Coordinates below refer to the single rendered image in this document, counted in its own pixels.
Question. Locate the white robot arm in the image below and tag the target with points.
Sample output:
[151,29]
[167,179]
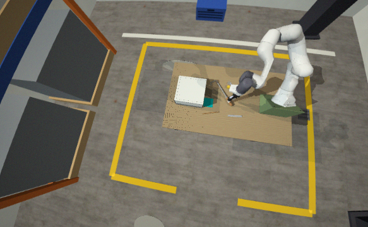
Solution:
[299,65]

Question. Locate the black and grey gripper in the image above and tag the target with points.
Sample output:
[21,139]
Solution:
[233,97]

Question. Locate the teal square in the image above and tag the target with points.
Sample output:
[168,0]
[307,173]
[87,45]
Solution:
[208,102]

